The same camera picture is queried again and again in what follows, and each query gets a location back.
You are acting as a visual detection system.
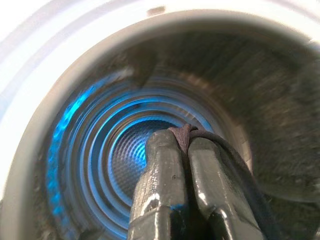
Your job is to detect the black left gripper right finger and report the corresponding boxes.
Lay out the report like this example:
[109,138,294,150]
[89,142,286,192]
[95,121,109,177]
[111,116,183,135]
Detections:
[188,136,266,240]

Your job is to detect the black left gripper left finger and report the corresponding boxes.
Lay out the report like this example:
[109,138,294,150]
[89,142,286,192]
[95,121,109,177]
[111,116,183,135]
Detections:
[126,129,190,240]

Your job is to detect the black T-shirt white print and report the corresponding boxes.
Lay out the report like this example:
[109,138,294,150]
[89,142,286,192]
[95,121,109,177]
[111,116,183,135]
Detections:
[167,124,285,240]

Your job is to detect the white washing machine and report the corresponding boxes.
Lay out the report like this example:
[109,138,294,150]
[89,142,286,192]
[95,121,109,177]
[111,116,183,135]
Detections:
[0,0,320,240]

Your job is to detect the steel washer drum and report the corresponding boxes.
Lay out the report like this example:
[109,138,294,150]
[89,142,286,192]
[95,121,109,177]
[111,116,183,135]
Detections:
[42,32,320,240]

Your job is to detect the grey rubber door gasket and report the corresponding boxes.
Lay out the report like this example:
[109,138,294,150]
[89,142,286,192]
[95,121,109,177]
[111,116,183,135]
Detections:
[4,9,320,240]

